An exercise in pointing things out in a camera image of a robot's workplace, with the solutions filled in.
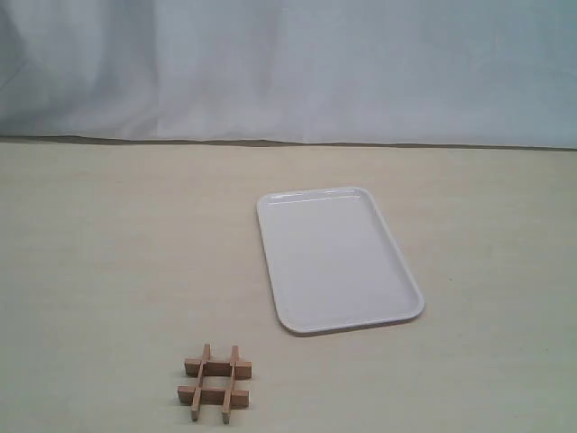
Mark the white rectangular plastic tray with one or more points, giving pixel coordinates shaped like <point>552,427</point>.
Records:
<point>333,263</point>

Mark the notched wooden bar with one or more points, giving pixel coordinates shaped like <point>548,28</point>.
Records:
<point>231,383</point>
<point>219,368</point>
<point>214,396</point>
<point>200,383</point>

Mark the white backdrop curtain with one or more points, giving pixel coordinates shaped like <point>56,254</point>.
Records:
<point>434,72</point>

